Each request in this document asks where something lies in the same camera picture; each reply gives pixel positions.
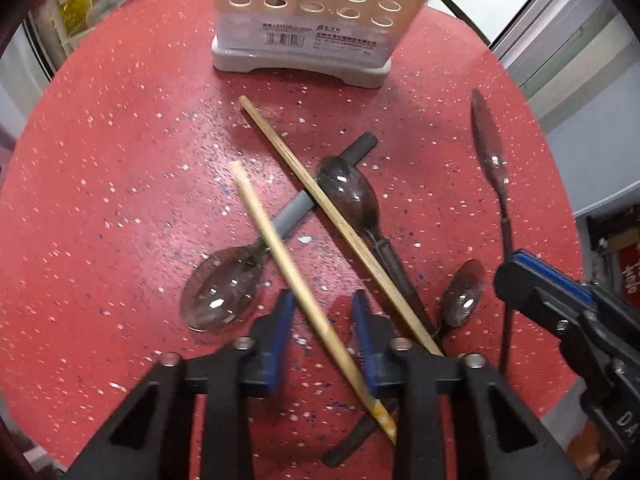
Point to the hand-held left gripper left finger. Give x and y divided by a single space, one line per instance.
280 355

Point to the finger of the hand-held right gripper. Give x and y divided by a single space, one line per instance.
535 300
555 275

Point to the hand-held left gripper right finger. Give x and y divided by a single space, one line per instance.
370 360

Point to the smoky translucent plastic spoon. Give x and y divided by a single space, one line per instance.
220 295
462 300
350 190
489 150

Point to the yellow patterned wooden chopstick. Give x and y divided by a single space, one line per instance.
285 255

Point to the plain wooden chopstick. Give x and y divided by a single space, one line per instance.
320 195

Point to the beige plastic utensil holder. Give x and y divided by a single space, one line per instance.
300 55

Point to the red printed carton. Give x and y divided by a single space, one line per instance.
631 270

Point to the black curved metal bar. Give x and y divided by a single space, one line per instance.
465 15

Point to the yellow cooking oil bottle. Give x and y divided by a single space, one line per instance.
75 10

